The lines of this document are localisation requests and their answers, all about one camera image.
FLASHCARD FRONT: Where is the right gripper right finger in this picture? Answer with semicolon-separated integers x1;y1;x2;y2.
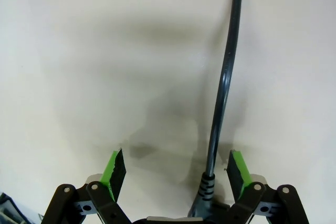
226;149;311;224

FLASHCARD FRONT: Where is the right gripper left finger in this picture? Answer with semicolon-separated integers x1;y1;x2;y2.
43;147;132;224

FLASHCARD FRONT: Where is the dark power cable with plug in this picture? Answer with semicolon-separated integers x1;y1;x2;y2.
187;0;247;216

